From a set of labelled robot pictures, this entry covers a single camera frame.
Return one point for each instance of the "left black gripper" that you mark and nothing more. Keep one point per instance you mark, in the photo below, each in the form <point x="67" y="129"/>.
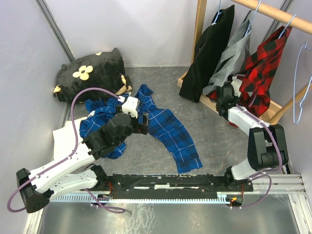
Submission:
<point x="139" y="127"/>

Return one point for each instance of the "light blue cable duct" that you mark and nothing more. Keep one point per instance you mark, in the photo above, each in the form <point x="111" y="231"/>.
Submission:
<point x="87" y="198"/>

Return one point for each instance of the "grey hanging shirt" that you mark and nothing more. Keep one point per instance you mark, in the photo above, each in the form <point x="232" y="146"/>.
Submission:
<point x="232" y="60"/>

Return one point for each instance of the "black hanging garment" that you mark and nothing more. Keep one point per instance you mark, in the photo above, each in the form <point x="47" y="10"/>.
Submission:
<point x="208" y="50"/>

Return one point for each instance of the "black flower-print garment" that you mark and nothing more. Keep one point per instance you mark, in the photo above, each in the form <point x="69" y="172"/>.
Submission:
<point x="103" y="70"/>

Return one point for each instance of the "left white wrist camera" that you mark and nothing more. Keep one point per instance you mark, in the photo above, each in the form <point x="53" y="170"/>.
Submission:
<point x="129" y="105"/>

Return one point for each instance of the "blue hanger under black garment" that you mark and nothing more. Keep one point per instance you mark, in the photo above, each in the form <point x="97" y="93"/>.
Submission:
<point x="219" y="12"/>

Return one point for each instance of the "light blue wire hanger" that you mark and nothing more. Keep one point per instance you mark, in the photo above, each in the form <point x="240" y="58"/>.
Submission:
<point x="285" y="28"/>

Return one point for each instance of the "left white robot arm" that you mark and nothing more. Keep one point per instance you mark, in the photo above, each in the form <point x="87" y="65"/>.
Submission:
<point x="41" y="185"/>

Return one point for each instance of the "white folded cloth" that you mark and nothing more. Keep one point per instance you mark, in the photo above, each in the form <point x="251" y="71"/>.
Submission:
<point x="64" y="141"/>

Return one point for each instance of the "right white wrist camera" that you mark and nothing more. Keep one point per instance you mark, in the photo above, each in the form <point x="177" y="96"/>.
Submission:
<point x="236" y="83"/>

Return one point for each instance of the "blue plaid shirt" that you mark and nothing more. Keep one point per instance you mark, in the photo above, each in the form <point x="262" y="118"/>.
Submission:
<point x="163" y="125"/>

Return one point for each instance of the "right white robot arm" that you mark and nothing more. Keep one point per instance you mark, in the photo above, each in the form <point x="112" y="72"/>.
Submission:
<point x="267" y="148"/>

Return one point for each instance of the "blue hanger under grey shirt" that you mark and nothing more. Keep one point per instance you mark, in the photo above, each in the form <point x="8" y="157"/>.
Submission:
<point x="251" y="20"/>

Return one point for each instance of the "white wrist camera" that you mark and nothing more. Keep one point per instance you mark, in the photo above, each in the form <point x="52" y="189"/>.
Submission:
<point x="236" y="83"/>
<point x="129" y="105"/>

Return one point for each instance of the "red black plaid shirt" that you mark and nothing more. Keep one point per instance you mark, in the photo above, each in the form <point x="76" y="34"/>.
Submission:
<point x="259" y="71"/>

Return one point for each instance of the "wooden clothes rack frame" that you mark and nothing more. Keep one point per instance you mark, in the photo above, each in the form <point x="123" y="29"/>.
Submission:
<point x="263" y="9"/>

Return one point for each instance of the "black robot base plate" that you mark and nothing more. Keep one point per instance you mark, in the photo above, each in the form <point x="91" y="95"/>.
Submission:
<point x="172" y="186"/>

